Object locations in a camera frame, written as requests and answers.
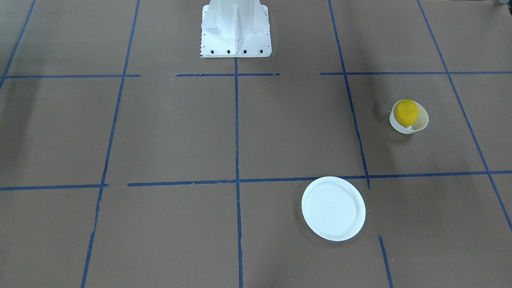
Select yellow lemon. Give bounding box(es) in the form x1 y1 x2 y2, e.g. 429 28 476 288
394 99 418 128

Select white round plate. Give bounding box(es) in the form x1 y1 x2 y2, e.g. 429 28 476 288
300 176 366 241

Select white bowl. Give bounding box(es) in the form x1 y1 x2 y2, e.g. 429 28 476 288
389 101 429 134

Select blue tape grid lines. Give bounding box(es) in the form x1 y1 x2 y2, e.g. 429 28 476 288
1 0 511 288

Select white pedestal column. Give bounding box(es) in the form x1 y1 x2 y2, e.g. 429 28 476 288
200 0 272 58

